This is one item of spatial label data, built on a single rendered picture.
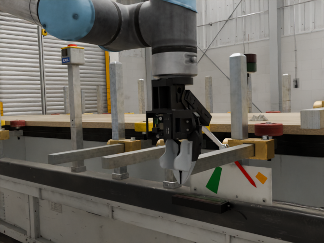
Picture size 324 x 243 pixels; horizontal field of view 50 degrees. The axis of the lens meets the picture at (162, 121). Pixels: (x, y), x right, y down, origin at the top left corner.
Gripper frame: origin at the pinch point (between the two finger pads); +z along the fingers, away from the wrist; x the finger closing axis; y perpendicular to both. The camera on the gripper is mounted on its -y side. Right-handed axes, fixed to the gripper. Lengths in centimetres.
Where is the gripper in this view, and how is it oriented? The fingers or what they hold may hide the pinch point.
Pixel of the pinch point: (183, 177)
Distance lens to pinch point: 72.8
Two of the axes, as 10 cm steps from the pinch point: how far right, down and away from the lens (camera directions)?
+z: 0.2, 10.0, 0.5
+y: -6.5, 0.5, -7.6
